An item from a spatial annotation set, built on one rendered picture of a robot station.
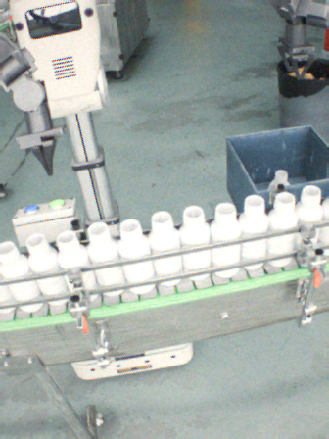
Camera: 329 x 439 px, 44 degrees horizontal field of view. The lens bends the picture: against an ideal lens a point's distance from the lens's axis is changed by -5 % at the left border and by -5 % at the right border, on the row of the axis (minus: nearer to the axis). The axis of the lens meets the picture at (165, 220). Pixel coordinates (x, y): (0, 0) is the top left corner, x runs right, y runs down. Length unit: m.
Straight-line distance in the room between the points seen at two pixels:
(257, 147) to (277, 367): 0.96
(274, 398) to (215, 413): 0.25
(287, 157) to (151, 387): 1.10
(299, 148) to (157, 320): 0.89
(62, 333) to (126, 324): 0.14
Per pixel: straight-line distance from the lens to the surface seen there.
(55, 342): 0.95
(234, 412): 1.81
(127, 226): 0.79
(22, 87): 0.82
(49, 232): 0.94
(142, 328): 0.93
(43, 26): 1.19
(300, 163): 1.59
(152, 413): 1.83
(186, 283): 0.88
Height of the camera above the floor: 1.67
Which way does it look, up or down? 41 degrees down
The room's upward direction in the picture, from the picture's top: 7 degrees counter-clockwise
